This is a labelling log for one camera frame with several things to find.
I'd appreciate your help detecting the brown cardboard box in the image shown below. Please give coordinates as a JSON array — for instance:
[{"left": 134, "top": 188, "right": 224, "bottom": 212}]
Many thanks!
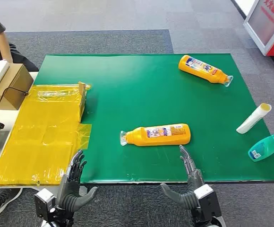
[{"left": 0, "top": 63, "right": 34, "bottom": 111}]

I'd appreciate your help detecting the black power cable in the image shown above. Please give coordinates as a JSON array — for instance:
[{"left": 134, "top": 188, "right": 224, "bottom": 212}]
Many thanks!
[{"left": 0, "top": 87, "right": 29, "bottom": 123}]

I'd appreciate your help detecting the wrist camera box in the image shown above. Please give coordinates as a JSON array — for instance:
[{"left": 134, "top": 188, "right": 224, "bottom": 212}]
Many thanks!
[
  {"left": 193, "top": 183, "right": 223, "bottom": 224},
  {"left": 34, "top": 188, "right": 57, "bottom": 220}
]

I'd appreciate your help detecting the green table mat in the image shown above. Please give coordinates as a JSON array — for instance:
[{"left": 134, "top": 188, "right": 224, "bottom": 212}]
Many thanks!
[{"left": 33, "top": 53, "right": 274, "bottom": 184}]

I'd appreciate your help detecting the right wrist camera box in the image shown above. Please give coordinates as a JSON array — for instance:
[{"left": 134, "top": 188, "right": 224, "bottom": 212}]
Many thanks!
[{"left": 193, "top": 183, "right": 223, "bottom": 224}]

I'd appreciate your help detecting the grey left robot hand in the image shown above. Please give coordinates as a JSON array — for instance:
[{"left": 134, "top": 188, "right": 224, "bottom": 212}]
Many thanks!
[{"left": 56, "top": 150, "right": 99, "bottom": 218}]

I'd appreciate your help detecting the white bottle with yellow base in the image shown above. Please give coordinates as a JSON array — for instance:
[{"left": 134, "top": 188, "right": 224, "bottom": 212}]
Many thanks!
[{"left": 235, "top": 103, "right": 272, "bottom": 135}]

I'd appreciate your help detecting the yellow bottle with clear cap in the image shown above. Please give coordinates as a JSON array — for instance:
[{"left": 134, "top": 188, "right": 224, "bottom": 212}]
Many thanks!
[
  {"left": 178, "top": 54, "right": 234, "bottom": 87},
  {"left": 119, "top": 123, "right": 191, "bottom": 147}
]

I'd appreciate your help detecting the yellow taped flat cardboard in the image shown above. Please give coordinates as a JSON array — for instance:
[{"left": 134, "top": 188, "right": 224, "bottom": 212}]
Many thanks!
[{"left": 0, "top": 81, "right": 92, "bottom": 187}]

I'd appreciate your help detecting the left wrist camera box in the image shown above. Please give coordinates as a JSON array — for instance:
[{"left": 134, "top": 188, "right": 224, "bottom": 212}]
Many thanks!
[{"left": 34, "top": 188, "right": 57, "bottom": 220}]

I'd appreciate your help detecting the person's shoe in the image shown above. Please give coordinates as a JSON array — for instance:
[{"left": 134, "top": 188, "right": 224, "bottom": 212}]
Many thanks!
[{"left": 0, "top": 188, "right": 23, "bottom": 217}]

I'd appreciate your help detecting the teal plastic bottle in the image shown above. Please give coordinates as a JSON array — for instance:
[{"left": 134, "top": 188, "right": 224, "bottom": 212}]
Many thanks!
[{"left": 248, "top": 134, "right": 274, "bottom": 163}]

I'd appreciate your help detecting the white and red sign stand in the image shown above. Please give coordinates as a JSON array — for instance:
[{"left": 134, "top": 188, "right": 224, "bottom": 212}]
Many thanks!
[{"left": 243, "top": 0, "right": 274, "bottom": 57}]

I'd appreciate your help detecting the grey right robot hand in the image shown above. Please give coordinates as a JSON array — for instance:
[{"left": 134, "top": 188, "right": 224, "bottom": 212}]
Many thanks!
[{"left": 160, "top": 144, "right": 205, "bottom": 211}]

